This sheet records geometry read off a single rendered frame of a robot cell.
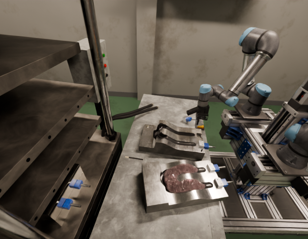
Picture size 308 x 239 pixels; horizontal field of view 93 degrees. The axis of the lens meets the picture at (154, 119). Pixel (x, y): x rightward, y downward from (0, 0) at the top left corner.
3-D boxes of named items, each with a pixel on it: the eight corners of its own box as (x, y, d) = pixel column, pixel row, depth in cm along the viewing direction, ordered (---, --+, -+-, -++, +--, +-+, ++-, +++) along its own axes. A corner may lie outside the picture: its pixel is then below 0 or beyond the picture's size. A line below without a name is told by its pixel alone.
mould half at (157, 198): (207, 164, 111) (211, 155, 104) (225, 200, 92) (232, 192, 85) (141, 171, 103) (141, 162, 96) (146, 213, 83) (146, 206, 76)
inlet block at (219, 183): (230, 179, 100) (232, 175, 96) (234, 187, 96) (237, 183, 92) (212, 182, 97) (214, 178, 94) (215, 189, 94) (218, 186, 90)
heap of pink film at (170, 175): (196, 165, 103) (199, 159, 98) (207, 190, 90) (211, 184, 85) (160, 170, 99) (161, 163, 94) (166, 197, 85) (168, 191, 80)
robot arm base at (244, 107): (254, 105, 134) (259, 96, 128) (263, 116, 123) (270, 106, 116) (238, 105, 134) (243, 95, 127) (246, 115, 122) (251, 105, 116)
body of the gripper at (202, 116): (207, 121, 114) (210, 107, 107) (195, 120, 115) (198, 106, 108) (205, 116, 120) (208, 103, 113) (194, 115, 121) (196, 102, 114)
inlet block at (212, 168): (221, 165, 108) (224, 161, 104) (225, 171, 104) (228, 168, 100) (205, 168, 105) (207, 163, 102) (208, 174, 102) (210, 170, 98)
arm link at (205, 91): (214, 86, 101) (205, 88, 98) (212, 100, 107) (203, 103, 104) (206, 82, 107) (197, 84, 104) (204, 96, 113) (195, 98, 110)
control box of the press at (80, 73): (122, 154, 208) (109, 40, 114) (116, 174, 185) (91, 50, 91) (108, 152, 210) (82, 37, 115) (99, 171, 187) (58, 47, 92)
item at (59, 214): (86, 178, 98) (79, 163, 87) (61, 226, 78) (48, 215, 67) (17, 167, 101) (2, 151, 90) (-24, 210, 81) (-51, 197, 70)
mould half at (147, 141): (198, 136, 134) (202, 125, 125) (202, 160, 114) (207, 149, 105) (144, 128, 137) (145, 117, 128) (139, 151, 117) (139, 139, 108)
